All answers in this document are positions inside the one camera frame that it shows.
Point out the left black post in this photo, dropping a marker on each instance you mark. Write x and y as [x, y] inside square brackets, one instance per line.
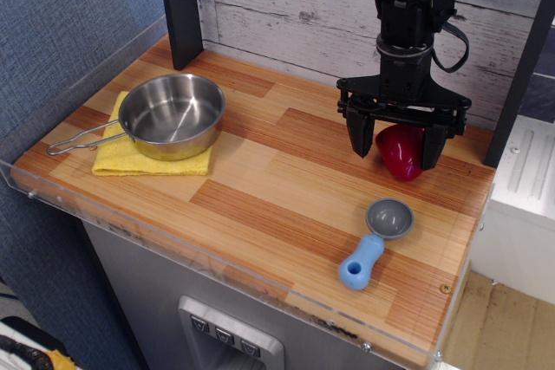
[184, 31]

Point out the stainless steel pan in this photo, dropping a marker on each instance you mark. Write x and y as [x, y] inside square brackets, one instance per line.
[169, 118]

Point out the blue and grey spoon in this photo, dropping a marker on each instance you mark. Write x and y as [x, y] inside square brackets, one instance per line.
[387, 219]

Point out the yellow and black object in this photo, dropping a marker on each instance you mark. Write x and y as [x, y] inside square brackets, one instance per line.
[36, 358]

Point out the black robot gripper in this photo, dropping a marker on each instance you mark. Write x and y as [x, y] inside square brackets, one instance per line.
[403, 92]

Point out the black post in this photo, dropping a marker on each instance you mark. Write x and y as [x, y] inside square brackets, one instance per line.
[184, 31]
[527, 63]

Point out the grey toy fridge cabinet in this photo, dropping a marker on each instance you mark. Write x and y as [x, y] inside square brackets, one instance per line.
[187, 316]

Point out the white plastic sink unit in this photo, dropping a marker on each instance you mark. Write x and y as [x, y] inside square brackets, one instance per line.
[514, 243]

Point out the right black post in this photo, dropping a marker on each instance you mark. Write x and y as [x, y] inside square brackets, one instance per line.
[527, 63]

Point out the clear acrylic guard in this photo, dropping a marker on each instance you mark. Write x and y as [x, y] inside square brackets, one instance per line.
[285, 200]

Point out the red plastic pepper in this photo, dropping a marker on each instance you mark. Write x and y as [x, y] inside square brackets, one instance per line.
[400, 148]

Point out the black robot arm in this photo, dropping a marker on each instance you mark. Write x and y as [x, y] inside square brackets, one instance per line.
[406, 23]

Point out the yellow folded cloth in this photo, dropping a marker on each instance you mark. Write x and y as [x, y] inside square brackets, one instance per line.
[120, 157]

